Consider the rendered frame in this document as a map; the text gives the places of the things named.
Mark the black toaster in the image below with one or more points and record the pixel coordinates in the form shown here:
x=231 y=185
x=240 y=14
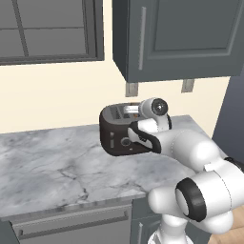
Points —
x=111 y=127

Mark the grey wall outlet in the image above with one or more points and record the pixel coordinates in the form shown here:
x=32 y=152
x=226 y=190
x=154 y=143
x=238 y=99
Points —
x=187 y=85
x=131 y=89

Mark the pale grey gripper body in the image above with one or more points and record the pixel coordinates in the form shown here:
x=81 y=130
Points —
x=131 y=110

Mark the toaster lever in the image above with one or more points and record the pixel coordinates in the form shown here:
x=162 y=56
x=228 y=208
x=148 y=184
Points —
x=112 y=140

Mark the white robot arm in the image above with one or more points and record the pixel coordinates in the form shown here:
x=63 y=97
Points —
x=203 y=158

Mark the dark grey window frame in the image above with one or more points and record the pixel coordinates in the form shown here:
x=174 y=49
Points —
x=95 y=31

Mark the dark grey tall cabinet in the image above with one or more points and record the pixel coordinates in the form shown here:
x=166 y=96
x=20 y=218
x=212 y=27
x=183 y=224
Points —
x=230 y=120

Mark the bread slice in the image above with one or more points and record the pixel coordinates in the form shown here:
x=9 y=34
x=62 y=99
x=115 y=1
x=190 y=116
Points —
x=135 y=116

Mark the dark grey wall cupboard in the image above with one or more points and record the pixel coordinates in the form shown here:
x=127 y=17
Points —
x=120 y=38

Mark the dark grey base cupboard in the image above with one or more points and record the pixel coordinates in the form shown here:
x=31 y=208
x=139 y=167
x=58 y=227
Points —
x=5 y=233

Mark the dark grey base cupboard door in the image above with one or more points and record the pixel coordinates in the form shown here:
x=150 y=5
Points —
x=147 y=228

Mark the grey dishwasher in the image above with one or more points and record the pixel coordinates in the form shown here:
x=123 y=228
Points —
x=76 y=235

